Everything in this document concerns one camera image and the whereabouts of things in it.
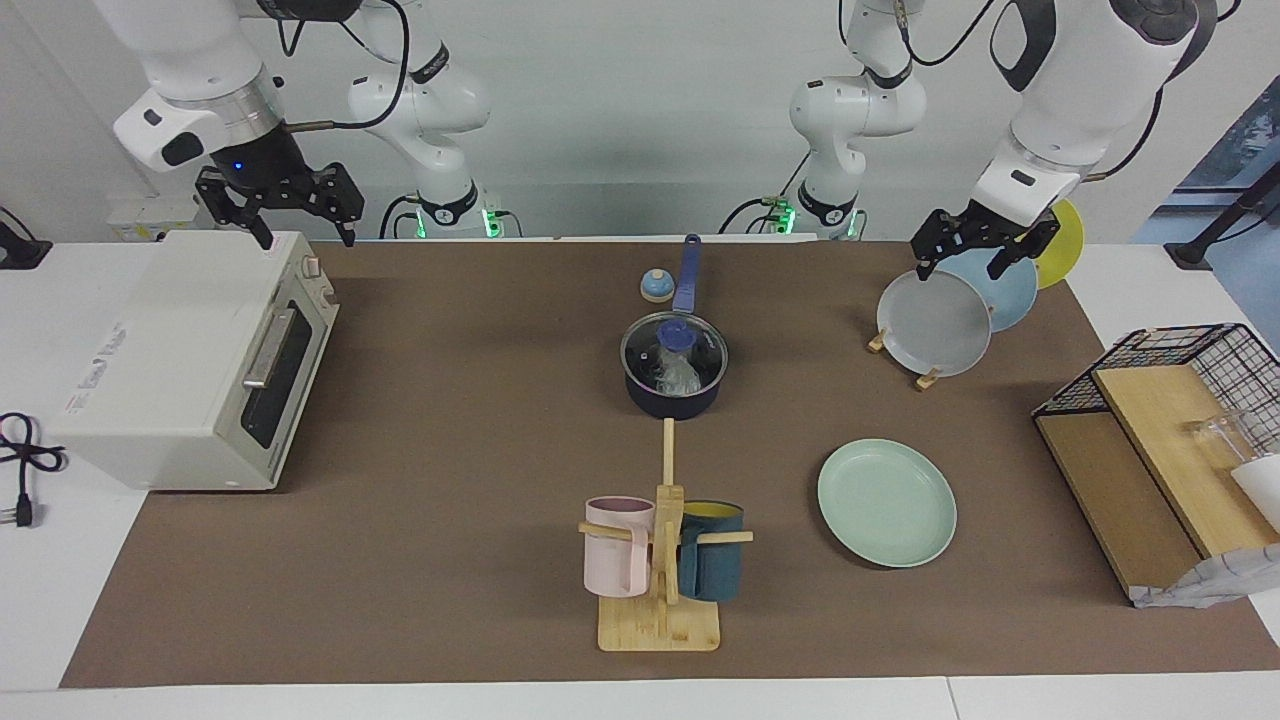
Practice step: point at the glass lid with blue knob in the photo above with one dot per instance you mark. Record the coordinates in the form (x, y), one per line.
(640, 350)

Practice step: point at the gray plate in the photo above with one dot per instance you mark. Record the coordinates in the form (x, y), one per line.
(935, 325)

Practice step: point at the small blue round cap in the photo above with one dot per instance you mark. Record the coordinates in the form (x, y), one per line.
(656, 288)

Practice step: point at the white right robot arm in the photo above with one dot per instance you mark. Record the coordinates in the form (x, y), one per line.
(190, 40)

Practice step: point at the wooden plate rack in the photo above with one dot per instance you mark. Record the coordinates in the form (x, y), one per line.
(928, 379)

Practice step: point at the translucent vermicelli bundle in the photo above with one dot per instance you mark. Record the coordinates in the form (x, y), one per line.
(680, 375)

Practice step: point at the light bamboo board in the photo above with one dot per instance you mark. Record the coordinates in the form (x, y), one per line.
(1150, 420)

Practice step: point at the dark teal mug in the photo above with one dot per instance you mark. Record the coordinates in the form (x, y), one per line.
(712, 570)

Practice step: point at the black clamp mount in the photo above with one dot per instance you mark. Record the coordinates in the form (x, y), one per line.
(20, 250)

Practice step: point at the dark brown wooden board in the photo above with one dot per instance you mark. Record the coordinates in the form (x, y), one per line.
(1110, 490)

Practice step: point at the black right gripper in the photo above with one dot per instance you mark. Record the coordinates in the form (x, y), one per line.
(262, 168)

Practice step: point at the green plate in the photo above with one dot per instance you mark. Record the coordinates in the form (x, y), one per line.
(885, 500)

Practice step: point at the pink mug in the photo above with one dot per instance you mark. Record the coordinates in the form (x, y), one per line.
(612, 565)

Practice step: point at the white patterned cloth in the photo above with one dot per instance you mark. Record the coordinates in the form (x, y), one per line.
(1210, 580)

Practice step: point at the clear glass cup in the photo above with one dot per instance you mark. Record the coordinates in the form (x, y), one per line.
(1215, 440)

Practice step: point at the white toaster oven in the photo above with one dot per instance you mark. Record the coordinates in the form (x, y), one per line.
(170, 350)

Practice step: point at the yellow plate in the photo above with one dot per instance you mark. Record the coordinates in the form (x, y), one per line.
(1065, 250)

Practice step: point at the wooden mug tree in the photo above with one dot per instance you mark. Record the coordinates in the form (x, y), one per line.
(658, 625)

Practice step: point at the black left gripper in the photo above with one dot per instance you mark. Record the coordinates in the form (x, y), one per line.
(985, 232)

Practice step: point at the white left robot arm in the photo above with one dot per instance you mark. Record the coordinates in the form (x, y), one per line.
(1080, 80)

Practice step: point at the white cup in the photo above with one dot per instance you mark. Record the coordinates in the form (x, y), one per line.
(1262, 490)

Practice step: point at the brown table mat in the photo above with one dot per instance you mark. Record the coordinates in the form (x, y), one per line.
(450, 450)

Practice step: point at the light blue plate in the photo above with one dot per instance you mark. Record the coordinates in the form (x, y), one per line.
(1010, 290)

